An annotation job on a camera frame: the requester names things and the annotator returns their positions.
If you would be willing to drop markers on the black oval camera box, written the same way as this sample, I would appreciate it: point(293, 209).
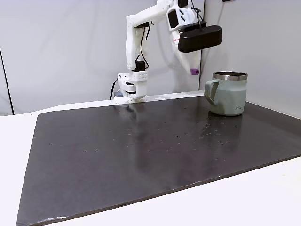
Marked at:
point(200, 38)

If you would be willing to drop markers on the sage green steel mug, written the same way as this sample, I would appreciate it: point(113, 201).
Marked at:
point(230, 99)

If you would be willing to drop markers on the black glossy table mat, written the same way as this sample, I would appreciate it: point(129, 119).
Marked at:
point(117, 153)

